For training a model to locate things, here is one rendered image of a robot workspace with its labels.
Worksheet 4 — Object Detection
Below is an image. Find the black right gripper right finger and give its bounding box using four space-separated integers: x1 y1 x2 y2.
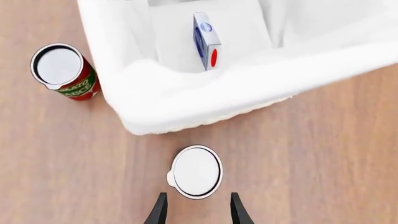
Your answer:
230 192 256 224

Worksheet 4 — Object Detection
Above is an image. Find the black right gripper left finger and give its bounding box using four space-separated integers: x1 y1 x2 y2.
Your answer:
143 192 168 224

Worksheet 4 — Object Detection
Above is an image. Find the white-lidded soup tin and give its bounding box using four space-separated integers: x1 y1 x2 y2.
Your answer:
165 144 224 200

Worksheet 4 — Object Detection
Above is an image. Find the white basket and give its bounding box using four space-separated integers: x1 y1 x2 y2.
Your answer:
76 0 398 136

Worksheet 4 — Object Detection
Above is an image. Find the blue-white cream cheese box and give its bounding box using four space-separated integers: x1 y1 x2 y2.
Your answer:
192 12 222 72

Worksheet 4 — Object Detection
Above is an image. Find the red tomato sauce tin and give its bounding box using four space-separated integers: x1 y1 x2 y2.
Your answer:
29 42 101 101

